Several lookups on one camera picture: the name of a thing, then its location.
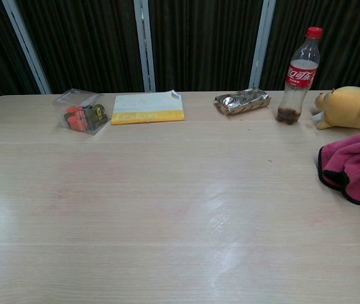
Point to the white yellow Lexicon box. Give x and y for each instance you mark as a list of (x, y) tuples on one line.
[(148, 106)]

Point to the black yellow pieces in clear box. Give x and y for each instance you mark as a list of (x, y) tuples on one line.
[(99, 115)]

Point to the clear plastic box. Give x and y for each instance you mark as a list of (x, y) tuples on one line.
[(78, 99)]

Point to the grey partition post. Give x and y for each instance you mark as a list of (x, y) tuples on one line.
[(262, 47), (28, 47), (145, 47)]

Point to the cola bottle with red cap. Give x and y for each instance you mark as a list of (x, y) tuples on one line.
[(301, 73)]

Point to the silver red snack packet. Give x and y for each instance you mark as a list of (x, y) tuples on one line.
[(243, 100)]

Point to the yellow plush toy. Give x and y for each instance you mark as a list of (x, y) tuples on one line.
[(347, 109)]

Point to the pink cloth with black trim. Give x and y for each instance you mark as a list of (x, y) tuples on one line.
[(357, 164)]

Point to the orange pieces in clear box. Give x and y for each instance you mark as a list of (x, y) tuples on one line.
[(76, 119)]

